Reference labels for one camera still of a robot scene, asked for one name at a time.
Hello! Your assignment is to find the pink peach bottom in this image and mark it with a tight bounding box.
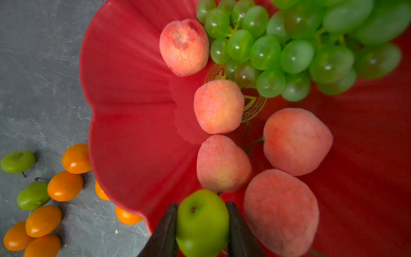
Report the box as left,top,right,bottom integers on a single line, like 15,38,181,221
193,79,245,134

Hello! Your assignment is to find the green pear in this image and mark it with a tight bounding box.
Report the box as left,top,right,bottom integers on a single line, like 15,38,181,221
17,178,51,211
176,190,230,257
1,150,36,178

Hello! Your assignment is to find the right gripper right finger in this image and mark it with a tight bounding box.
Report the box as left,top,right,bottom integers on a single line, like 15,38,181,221
226,202,267,257

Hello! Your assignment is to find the red flower-shaped bowl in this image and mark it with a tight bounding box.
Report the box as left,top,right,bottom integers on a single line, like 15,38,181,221
79,0,411,257

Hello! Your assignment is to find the green grape bunch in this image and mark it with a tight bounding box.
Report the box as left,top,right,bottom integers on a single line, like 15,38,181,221
197,1,411,102

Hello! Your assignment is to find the orange top right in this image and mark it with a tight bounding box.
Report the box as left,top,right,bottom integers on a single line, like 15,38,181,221
115,206,143,225

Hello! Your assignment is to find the orange lower left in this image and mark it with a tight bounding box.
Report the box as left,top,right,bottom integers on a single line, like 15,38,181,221
3,221,35,252

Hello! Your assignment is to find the lone pink peach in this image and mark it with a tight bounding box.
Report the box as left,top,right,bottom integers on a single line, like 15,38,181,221
246,108,334,177

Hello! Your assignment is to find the orange middle left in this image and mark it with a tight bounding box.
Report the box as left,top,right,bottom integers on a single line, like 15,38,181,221
47,171,83,202

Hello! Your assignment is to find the pink peach top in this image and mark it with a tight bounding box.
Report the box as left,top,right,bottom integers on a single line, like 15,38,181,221
244,169,320,257

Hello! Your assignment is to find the orange centre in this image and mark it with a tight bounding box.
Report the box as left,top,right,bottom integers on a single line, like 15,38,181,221
25,206,62,238

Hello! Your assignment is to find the orange top left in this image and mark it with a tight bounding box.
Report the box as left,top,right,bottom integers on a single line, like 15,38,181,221
62,143,92,174

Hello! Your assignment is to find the orange near peaches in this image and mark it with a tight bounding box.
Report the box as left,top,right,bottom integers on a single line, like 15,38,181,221
94,180,110,201

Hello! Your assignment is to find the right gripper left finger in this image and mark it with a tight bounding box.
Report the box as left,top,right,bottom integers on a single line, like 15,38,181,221
138,203,178,257

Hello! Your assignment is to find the orange lower right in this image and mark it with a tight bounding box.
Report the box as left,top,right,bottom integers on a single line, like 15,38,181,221
23,234,61,257

